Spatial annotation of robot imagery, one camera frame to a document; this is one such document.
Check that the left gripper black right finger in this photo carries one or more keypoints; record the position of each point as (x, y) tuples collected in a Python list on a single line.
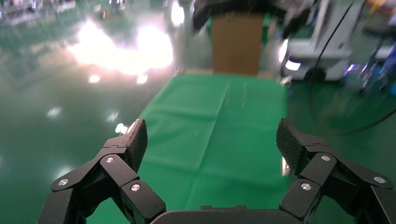
[(290, 145)]

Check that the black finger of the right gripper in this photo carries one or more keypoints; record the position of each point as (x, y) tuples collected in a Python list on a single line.
[(294, 18), (201, 15)]

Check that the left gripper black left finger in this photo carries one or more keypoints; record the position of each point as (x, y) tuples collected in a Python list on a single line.
[(136, 145)]

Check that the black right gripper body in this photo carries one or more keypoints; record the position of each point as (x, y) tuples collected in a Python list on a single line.
[(244, 6)]

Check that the small taped cardboard box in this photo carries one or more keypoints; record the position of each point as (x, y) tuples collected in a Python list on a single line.
[(236, 46)]

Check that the silver spring clamp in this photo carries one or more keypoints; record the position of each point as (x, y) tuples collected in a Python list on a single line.
[(120, 128), (284, 167), (286, 80)]

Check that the white robot chassis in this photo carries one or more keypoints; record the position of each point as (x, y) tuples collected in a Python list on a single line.
[(321, 58)]

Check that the green cloth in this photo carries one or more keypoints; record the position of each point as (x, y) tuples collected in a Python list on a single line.
[(216, 139)]

